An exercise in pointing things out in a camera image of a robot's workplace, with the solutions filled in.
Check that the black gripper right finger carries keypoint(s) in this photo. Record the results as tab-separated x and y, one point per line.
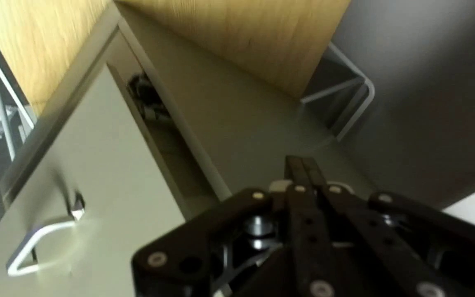
369	256

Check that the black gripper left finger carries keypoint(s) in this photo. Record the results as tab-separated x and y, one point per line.
308	228

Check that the beige bottom drawer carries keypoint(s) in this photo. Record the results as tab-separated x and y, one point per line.
92	201

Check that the beige two-drawer file cabinet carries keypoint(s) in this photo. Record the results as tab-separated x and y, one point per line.
214	127

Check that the wooden countertop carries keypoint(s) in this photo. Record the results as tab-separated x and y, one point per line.
277	40

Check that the white metal frame stand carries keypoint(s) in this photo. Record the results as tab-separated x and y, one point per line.
339	91

